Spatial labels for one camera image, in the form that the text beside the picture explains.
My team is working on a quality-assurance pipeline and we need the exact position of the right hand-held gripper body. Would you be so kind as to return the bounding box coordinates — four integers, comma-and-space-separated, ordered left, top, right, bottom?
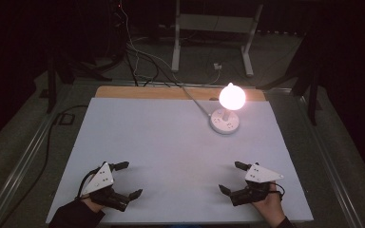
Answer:
229, 162, 285, 207

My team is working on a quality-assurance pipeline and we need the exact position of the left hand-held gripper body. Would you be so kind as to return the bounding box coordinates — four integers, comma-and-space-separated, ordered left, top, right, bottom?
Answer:
80, 161, 130, 213

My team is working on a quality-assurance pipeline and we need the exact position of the white globe desk lamp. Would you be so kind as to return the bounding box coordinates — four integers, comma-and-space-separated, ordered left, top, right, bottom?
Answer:
209, 82, 247, 136

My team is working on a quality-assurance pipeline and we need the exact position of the person's left hand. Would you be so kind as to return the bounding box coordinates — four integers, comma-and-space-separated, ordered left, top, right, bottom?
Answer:
81, 196, 106, 214

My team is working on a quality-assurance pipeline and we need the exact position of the person's right hand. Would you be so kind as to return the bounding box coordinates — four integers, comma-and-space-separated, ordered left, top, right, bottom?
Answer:
252, 184, 286, 228

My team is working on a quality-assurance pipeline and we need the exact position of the white table mat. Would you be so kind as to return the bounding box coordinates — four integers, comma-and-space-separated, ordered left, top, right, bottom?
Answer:
45, 97, 315, 225

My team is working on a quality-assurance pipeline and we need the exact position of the black stand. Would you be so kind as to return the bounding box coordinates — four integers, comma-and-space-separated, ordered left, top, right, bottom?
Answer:
256, 29, 324, 126
45, 53, 113, 115

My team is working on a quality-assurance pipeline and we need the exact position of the white metal stand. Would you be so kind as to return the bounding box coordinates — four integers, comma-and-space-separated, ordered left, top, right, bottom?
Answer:
170, 0, 264, 78

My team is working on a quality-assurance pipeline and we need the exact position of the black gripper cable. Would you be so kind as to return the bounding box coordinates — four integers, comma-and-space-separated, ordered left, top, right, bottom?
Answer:
268, 181, 286, 202
76, 168, 100, 200

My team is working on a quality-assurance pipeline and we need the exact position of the black floor cable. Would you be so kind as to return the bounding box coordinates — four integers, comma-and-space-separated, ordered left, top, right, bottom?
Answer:
0, 104, 89, 228

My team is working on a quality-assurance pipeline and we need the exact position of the metal floor rail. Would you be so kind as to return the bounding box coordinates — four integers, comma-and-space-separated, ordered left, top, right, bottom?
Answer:
294, 91, 365, 228
0, 84, 74, 228

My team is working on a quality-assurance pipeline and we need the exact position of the white lamp cable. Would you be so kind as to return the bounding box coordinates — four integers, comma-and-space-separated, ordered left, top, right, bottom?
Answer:
120, 6, 212, 117

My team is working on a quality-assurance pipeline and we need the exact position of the bundle of black cables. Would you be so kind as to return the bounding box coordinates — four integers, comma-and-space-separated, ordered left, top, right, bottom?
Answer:
107, 0, 179, 88

